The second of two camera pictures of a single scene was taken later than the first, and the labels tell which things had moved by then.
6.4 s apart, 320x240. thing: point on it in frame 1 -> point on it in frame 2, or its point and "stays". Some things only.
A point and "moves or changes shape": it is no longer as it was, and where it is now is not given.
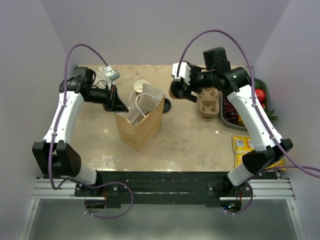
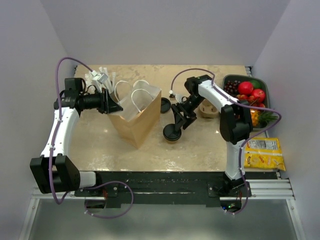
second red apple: (261, 95) stays
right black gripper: (194, 69) -> (188, 118)
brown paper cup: (176, 90) moves or changes shape
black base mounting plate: (164, 189) stays
